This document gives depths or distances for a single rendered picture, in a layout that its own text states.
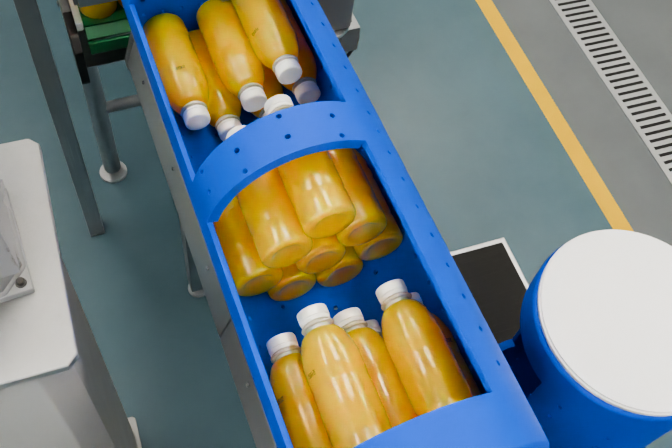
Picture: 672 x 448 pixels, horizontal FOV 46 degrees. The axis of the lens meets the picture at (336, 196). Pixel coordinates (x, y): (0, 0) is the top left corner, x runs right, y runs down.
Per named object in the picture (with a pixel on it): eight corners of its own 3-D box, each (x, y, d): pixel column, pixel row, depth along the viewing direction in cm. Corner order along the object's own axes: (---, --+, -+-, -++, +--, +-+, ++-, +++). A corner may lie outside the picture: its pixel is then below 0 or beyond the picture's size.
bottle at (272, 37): (276, -26, 127) (318, 57, 118) (252, 6, 130) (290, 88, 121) (242, -39, 122) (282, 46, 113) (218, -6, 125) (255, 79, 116)
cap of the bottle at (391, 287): (406, 287, 96) (400, 274, 97) (378, 300, 96) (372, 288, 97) (411, 296, 100) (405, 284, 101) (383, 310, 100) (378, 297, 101)
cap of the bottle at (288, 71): (303, 61, 118) (307, 69, 117) (288, 78, 120) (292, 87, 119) (284, 55, 115) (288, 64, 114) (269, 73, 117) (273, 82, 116)
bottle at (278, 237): (321, 251, 102) (274, 141, 111) (303, 232, 96) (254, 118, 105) (274, 275, 103) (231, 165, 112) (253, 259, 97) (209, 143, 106)
